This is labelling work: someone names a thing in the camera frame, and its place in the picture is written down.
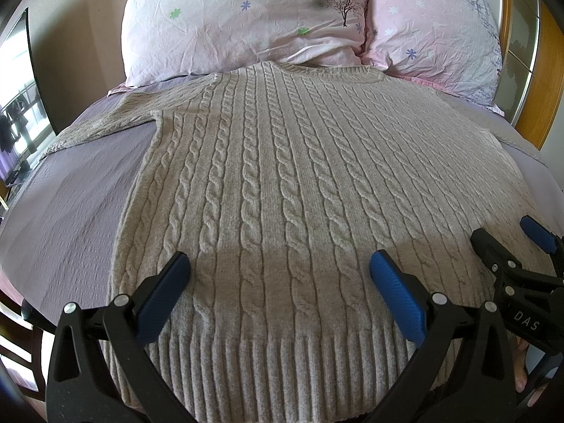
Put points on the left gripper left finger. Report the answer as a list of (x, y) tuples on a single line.
[(80, 387)]

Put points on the wooden chair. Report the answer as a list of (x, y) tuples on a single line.
[(22, 329)]

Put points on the dark framed window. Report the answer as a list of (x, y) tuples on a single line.
[(25, 126)]

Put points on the lavender bed sheet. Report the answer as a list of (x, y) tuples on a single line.
[(66, 220)]

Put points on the pink floral right pillow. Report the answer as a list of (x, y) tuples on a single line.
[(450, 45)]

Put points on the beige cable-knit sweater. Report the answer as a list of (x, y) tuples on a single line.
[(292, 379)]

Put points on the white floral left pillow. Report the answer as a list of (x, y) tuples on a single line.
[(163, 39)]

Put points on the wooden headboard with glass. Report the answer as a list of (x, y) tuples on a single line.
[(531, 84)]

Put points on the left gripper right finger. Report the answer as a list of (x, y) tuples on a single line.
[(461, 370)]

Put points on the person's right hand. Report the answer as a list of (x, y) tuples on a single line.
[(520, 348)]

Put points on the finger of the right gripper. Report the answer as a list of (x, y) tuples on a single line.
[(494, 256), (551, 244)]

